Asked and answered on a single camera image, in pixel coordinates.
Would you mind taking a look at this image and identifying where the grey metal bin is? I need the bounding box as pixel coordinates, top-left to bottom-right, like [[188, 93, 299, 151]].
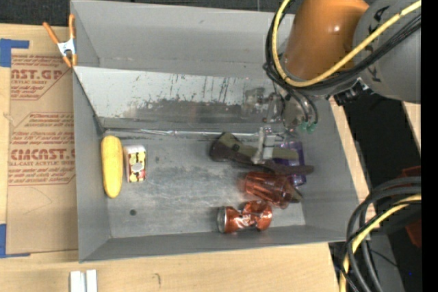
[[69, 0, 372, 263]]

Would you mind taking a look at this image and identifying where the brown cardboard board, red print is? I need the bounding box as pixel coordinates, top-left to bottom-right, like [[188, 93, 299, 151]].
[[0, 23, 79, 259]]

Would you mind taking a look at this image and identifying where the olive and brown long object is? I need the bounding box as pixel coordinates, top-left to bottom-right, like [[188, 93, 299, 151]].
[[209, 131, 315, 176]]

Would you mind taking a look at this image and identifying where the yellow oblong sponge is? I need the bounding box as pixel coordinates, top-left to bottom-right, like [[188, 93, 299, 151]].
[[100, 135, 124, 199]]

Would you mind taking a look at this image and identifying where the small white box, dotted print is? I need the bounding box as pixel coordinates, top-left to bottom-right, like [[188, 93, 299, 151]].
[[123, 144, 148, 184]]

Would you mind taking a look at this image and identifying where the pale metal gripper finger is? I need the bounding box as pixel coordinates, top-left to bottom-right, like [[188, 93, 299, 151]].
[[264, 133, 277, 159], [252, 127, 268, 163]]

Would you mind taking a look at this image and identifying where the clear orange plastic cup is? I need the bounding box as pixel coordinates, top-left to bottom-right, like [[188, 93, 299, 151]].
[[239, 171, 304, 210]]

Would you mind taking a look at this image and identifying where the crushed orange drink can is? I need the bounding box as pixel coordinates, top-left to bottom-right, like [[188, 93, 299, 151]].
[[216, 200, 274, 235]]

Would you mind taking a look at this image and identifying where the clear purple cup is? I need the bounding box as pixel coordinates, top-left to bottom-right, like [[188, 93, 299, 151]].
[[273, 141, 307, 187]]

